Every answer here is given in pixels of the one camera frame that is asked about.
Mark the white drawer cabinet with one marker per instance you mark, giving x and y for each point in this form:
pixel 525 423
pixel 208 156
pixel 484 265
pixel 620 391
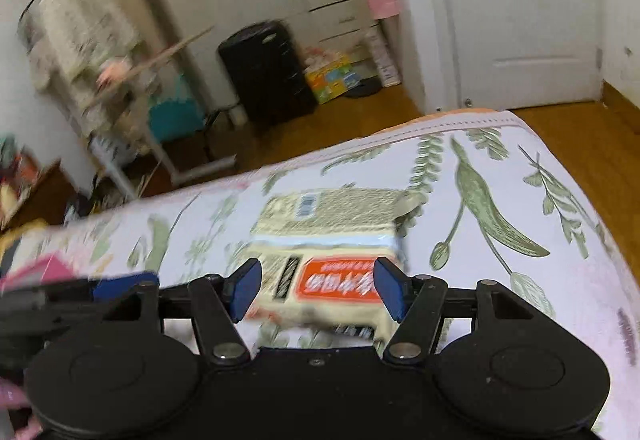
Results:
pixel 345 20

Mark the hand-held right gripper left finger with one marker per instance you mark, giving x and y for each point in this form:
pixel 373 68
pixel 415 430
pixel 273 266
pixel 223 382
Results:
pixel 245 289

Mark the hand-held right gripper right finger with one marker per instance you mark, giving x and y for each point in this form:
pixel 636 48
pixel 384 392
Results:
pixel 392 291

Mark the teal bin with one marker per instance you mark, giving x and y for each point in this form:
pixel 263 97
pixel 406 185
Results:
pixel 175 112

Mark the cluttered drying rack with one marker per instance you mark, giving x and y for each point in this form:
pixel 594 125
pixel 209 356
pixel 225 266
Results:
pixel 75 45

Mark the colourful cardboard box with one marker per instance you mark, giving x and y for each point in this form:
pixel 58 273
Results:
pixel 332 80

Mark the white door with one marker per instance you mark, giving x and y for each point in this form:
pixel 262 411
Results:
pixel 520 10

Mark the black round disc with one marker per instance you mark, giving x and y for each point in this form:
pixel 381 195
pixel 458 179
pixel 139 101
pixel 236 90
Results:
pixel 364 90

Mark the cream snack packet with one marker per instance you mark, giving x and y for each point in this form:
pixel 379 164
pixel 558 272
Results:
pixel 325 220

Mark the pink cardboard box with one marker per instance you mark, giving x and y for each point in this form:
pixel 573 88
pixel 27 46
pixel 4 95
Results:
pixel 45 271

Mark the black tower heater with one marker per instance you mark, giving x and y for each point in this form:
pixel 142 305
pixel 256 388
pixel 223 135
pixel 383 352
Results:
pixel 267 70

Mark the person's left hand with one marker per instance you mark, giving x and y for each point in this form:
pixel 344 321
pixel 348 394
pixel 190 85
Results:
pixel 10 395

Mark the white tall packet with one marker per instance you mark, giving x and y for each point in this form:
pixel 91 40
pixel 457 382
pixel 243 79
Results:
pixel 386 57

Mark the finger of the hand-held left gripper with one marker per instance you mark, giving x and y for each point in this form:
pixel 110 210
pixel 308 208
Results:
pixel 125 286

